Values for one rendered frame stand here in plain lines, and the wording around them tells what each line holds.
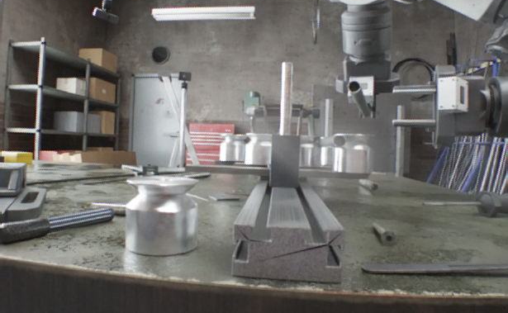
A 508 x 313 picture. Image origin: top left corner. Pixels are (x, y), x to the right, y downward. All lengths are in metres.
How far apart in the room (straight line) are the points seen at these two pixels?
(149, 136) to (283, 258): 5.42
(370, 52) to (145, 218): 0.50
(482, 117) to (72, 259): 0.51
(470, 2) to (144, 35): 5.34
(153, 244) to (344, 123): 3.47
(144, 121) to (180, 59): 1.17
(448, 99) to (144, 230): 0.41
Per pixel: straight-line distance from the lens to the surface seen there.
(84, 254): 0.23
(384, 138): 3.92
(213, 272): 0.20
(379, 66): 0.66
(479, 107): 0.55
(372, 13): 0.62
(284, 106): 0.36
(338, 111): 3.61
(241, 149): 0.58
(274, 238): 0.19
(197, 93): 5.36
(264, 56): 5.33
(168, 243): 0.22
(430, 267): 0.23
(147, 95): 5.66
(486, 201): 0.46
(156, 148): 5.54
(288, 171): 0.35
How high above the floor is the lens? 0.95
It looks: level
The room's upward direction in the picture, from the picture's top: 2 degrees clockwise
